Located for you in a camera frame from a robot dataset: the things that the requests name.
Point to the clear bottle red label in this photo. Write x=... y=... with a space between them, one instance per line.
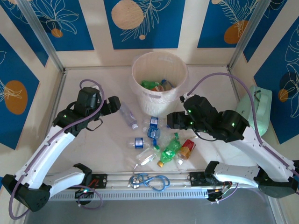
x=127 y=115

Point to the red yellow drink can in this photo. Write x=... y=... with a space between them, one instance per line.
x=187 y=149

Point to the clear bottle green cap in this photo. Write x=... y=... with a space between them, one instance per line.
x=147 y=156
x=176 y=135

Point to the clear bottle white cap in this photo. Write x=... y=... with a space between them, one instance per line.
x=180 y=161

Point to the green bottle yellow cap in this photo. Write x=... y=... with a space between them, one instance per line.
x=169 y=151

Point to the blue label bottle white cap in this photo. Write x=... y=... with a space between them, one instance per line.
x=153 y=133

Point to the green bottle with label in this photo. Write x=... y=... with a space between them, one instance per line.
x=148 y=83

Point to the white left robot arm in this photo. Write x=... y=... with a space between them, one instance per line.
x=51 y=149

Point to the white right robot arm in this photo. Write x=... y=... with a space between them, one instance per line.
x=257 y=149

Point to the white plastic bin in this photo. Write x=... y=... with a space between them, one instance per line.
x=158 y=107

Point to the mint green case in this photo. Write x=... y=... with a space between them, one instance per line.
x=261 y=112

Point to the blue stethoscope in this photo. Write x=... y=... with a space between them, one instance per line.
x=149 y=180

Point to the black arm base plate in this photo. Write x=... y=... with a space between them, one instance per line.
x=100 y=180
x=196 y=179

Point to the aluminium frame post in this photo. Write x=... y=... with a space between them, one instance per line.
x=39 y=30
x=247 y=35

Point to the aluminium mounting rail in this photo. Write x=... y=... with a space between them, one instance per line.
x=149 y=193

